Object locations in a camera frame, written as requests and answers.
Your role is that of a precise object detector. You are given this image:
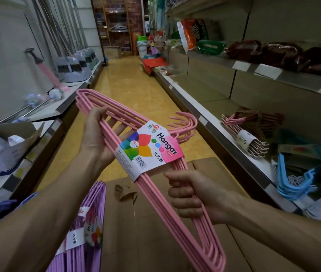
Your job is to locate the person's left hand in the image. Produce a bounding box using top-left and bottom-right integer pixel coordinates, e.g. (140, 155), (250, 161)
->
(78, 106), (136, 171)

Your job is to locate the person's right hand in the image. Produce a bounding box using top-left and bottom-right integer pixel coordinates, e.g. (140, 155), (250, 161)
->
(163, 170), (244, 226)

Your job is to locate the pink hanger bundle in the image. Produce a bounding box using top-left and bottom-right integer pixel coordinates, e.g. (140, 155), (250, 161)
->
(75, 88), (227, 272)
(224, 107), (285, 133)

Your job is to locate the rose gold metal hanger bundle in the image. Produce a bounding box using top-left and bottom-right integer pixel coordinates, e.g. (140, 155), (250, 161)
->
(220, 114), (269, 158)

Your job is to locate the lilac hanger bundle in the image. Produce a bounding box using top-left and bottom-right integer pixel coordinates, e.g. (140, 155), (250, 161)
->
(75, 181), (107, 272)
(46, 195), (89, 272)

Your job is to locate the grey store shelf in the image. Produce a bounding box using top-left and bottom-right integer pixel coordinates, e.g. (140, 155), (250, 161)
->
(152, 0), (321, 227)

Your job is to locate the white display rack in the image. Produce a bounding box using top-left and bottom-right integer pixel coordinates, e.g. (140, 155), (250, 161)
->
(0, 0), (106, 213)

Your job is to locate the person's left forearm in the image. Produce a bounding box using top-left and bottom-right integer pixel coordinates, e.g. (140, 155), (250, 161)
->
(0, 151), (104, 272)

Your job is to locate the person's right forearm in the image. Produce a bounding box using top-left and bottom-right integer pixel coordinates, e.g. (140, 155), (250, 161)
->
(228, 195), (321, 272)

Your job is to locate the clear toilet brush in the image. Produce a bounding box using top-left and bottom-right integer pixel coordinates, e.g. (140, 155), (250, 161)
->
(12, 88), (65, 122)
(0, 93), (49, 124)

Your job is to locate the flattened brown cardboard box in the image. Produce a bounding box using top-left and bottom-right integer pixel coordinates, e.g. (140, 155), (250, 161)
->
(101, 157), (306, 272)

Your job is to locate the row of grey dustpan sets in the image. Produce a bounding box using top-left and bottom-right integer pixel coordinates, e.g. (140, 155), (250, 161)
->
(31, 0), (100, 83)

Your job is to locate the white round plastic item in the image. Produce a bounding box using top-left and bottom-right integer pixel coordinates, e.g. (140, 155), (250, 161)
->
(7, 135), (26, 147)

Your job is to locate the pink plunger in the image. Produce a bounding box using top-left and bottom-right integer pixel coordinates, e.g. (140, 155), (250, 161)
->
(25, 47), (70, 93)

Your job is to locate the white box with blue stripe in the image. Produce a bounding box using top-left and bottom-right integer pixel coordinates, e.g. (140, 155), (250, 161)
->
(0, 121), (45, 179)

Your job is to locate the small brown cardboard box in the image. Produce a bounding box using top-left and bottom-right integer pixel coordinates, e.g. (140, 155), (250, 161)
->
(103, 45), (121, 59)

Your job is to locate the clear wrapped packet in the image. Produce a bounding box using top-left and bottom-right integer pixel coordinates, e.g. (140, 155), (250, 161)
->
(154, 66), (181, 76)

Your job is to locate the white bucket stack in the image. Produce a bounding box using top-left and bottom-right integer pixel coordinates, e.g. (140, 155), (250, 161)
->
(136, 35), (149, 59)

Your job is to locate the pile of colourful small goods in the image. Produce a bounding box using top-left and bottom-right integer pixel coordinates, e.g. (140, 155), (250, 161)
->
(148, 25), (184, 54)

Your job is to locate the orange printed bag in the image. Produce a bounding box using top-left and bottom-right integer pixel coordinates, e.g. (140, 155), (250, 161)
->
(177, 18), (208, 54)

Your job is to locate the green plastic basket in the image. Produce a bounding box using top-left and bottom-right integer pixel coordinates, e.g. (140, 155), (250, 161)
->
(196, 39), (227, 56)

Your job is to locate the row of brown wrapped packets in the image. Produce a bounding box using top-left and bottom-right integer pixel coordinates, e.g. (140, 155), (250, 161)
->
(224, 39), (321, 78)

